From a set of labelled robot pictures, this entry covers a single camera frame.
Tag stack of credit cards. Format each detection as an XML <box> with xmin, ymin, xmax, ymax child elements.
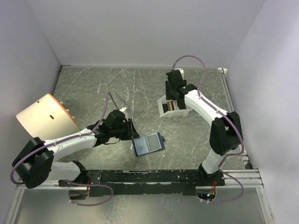
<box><xmin>167</xmin><ymin>100</ymin><xmax>179</xmax><ymax>111</ymax></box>

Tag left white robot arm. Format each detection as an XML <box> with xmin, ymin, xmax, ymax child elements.
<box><xmin>10</xmin><ymin>110</ymin><xmax>140</xmax><ymax>189</ymax></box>

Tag blue leather card holder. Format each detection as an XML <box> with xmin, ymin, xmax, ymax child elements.
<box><xmin>132</xmin><ymin>132</ymin><xmax>165</xmax><ymax>157</ymax></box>

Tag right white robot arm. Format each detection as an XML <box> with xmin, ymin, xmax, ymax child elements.
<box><xmin>165</xmin><ymin>69</ymin><xmax>244</xmax><ymax>186</ymax></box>

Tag white plastic bin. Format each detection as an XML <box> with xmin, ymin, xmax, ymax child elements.
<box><xmin>157</xmin><ymin>95</ymin><xmax>192</xmax><ymax>119</ymax></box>

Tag flat black card in bin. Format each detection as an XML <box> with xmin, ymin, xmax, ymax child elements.
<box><xmin>162</xmin><ymin>104</ymin><xmax>169</xmax><ymax>113</ymax></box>

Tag aluminium frame rail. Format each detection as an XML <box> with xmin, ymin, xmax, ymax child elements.
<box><xmin>5</xmin><ymin>143</ymin><xmax>275</xmax><ymax>224</ymax></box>

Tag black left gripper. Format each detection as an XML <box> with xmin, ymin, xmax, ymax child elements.
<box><xmin>110</xmin><ymin>118</ymin><xmax>141</xmax><ymax>140</ymax></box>

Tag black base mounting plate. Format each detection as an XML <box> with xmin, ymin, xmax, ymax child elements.
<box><xmin>58</xmin><ymin>169</ymin><xmax>226</xmax><ymax>198</ymax></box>

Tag beige cylindrical lamp shade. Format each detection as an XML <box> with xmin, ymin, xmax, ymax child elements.
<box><xmin>16</xmin><ymin>93</ymin><xmax>81</xmax><ymax>140</ymax></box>

